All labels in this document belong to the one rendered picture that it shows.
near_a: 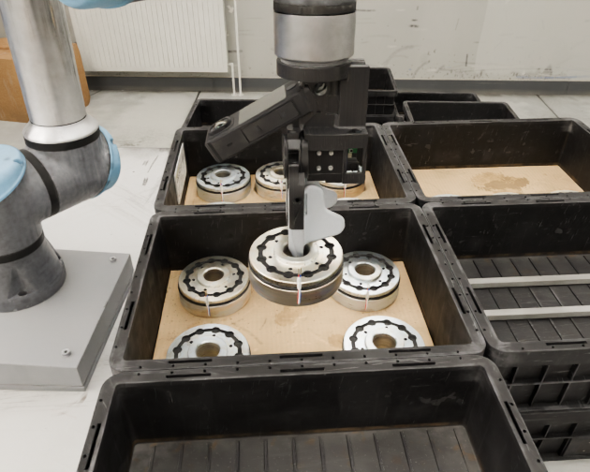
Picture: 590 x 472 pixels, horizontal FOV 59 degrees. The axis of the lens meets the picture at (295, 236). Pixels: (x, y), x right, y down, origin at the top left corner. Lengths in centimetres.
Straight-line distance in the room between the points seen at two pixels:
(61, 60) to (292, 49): 47
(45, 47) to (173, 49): 297
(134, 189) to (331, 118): 87
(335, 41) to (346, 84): 5
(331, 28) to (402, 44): 338
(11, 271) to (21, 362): 15
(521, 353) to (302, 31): 39
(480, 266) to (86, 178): 65
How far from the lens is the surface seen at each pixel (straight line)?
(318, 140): 51
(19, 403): 91
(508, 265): 90
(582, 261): 96
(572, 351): 64
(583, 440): 81
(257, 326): 73
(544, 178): 117
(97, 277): 98
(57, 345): 88
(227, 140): 52
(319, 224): 55
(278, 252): 56
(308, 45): 48
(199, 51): 377
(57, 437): 84
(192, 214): 78
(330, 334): 72
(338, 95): 52
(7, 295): 94
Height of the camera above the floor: 135
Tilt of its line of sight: 36 degrees down
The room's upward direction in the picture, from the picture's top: straight up
